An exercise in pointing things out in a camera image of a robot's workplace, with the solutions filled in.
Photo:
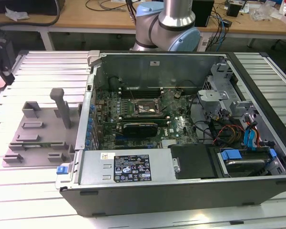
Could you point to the small black box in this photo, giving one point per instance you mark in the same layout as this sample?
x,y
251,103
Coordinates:
x,y
233,9

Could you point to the blue case latch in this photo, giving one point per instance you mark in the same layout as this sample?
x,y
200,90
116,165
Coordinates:
x,y
62,169

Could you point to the blue expansion slot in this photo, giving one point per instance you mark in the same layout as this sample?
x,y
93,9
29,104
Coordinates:
x,y
119,138

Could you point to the green motherboard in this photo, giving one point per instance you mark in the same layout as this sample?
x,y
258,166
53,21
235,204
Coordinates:
x,y
181,114

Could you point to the small black adapter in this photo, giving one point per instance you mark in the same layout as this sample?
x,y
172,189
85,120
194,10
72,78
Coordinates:
x,y
227,23

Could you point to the silver power supply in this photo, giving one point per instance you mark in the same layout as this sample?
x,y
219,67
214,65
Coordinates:
x,y
93,167

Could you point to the grey case latch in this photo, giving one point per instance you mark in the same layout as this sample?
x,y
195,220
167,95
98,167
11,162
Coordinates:
x,y
94,57

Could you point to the CPU socket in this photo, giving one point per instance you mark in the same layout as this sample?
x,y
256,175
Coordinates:
x,y
145,106

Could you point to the small blue clip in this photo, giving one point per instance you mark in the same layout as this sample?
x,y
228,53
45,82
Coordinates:
x,y
272,153

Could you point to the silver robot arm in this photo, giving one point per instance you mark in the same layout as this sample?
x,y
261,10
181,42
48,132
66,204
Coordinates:
x,y
176,14

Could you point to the round coin battery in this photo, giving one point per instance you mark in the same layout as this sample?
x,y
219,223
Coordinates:
x,y
178,94

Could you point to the wooden desk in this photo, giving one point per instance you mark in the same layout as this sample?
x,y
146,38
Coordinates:
x,y
74,16

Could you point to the silver chipset heatsink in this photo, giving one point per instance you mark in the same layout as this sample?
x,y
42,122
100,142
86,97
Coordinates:
x,y
169,143

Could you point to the grey parts rack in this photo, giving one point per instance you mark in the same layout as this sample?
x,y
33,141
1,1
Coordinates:
x,y
47,133

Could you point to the black plastic shroud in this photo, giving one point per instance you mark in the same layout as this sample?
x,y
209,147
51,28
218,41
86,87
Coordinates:
x,y
193,162

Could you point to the grey metal drive cage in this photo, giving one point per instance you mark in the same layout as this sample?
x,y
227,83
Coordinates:
x,y
212,95

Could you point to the hard disk in blue carrier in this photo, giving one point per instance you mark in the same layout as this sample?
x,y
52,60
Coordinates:
x,y
231,155

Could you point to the clear plastic bags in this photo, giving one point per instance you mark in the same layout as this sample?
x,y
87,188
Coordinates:
x,y
264,12

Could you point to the large black box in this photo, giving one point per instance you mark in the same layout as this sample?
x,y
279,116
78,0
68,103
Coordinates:
x,y
26,6

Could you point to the white crumpled plastic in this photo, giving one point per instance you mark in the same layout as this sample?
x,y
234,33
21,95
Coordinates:
x,y
15,14

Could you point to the dark grey PC case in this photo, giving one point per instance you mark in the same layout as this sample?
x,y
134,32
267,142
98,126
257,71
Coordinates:
x,y
157,200

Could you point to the black graphics card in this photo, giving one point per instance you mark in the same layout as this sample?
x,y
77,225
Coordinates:
x,y
139,132

